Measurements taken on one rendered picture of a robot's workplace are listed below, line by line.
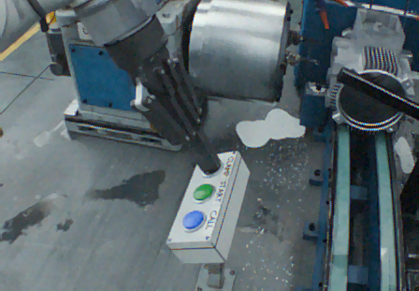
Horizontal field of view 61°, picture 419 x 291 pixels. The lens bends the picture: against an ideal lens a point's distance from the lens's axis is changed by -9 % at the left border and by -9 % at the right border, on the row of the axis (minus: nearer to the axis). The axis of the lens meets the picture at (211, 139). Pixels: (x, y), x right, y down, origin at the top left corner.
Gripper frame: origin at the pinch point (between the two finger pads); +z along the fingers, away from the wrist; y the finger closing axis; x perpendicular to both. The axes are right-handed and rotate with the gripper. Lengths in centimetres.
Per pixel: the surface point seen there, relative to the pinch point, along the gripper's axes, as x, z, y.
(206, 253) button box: -1.7, 6.5, -13.5
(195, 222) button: -0.7, 3.3, -10.8
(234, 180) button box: -3.5, 5.2, -1.8
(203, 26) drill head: 7.2, -5.8, 34.3
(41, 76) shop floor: 201, 25, 156
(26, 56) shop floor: 230, 11, 180
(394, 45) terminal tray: -30, 13, 40
